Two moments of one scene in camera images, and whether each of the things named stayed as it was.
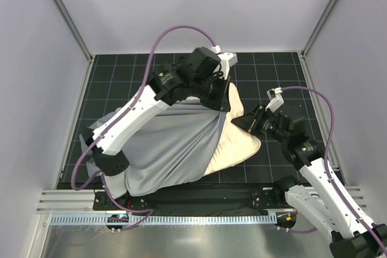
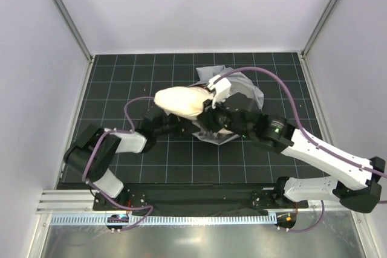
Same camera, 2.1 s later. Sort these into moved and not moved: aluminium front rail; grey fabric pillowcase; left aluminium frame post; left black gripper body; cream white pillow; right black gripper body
Moved: cream white pillow; right black gripper body; left black gripper body; grey fabric pillowcase
Not moved: left aluminium frame post; aluminium front rail
